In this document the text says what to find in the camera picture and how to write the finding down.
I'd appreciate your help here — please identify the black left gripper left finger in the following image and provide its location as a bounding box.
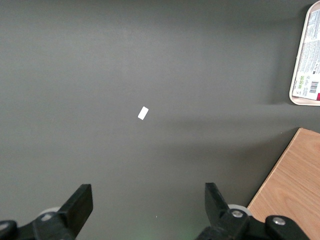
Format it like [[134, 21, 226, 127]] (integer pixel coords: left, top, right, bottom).
[[0, 184, 94, 240]]

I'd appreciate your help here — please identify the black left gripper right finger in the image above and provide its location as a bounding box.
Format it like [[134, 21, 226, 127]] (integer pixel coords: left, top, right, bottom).
[[194, 182, 311, 240]]

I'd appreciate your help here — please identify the beige plastic tray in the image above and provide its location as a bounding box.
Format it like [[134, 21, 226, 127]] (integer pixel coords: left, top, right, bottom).
[[288, 0, 320, 107]]

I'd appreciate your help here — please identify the wooden board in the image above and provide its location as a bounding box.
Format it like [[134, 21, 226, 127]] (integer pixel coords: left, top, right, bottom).
[[246, 127, 320, 240]]

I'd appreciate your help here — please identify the small white sticker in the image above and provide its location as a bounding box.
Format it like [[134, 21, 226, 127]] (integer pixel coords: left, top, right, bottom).
[[137, 106, 150, 121]]

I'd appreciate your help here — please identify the printed white food packet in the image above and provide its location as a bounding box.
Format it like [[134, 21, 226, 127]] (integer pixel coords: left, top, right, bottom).
[[292, 9, 320, 102]]

